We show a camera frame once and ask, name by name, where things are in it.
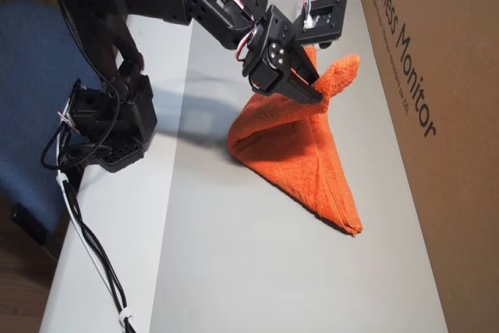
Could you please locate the black square wrist camera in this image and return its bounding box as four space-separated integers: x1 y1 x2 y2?
292 0 349 50

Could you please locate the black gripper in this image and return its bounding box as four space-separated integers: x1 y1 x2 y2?
241 5 324 104

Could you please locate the brown Business Monitor cardboard box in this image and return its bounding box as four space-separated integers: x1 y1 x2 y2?
360 0 499 333

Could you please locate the black and white cable bundle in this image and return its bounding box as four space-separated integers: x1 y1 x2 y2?
56 122 129 321

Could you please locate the orange terry towel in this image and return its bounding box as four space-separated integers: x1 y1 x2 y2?
225 46 364 236

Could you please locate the black perforated table clamp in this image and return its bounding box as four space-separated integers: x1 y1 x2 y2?
101 136 146 173

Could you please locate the blue fabric office chair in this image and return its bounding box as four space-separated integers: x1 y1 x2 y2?
0 0 110 262

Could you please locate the grey table mat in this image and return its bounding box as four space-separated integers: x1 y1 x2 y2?
147 0 449 333

